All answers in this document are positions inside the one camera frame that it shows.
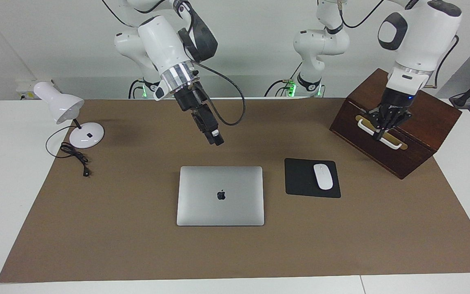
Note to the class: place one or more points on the silver apple laptop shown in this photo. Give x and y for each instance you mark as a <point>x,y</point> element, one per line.
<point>235,204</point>

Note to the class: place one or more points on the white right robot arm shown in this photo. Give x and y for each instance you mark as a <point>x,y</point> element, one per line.
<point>161,45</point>

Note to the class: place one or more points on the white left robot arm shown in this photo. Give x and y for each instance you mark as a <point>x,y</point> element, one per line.
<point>422,36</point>

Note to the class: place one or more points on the white power strip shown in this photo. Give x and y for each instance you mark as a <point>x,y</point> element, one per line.
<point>25,87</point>

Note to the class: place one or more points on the dark brown wooden box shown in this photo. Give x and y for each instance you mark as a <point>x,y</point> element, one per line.
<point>431,122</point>

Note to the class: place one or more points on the brown table mat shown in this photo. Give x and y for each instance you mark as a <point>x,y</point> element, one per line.
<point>137,245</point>

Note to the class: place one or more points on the black mouse pad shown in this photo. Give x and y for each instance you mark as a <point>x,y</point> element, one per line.
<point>298,179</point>

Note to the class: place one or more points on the white desk lamp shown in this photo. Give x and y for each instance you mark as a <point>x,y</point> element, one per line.
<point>61,104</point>

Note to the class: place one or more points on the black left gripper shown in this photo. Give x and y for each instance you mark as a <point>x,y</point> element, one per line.
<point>396,102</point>

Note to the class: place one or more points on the white computer mouse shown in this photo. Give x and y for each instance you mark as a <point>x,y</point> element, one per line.
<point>323,177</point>

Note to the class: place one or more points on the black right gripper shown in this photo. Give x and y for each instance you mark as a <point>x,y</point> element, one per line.
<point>192,98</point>

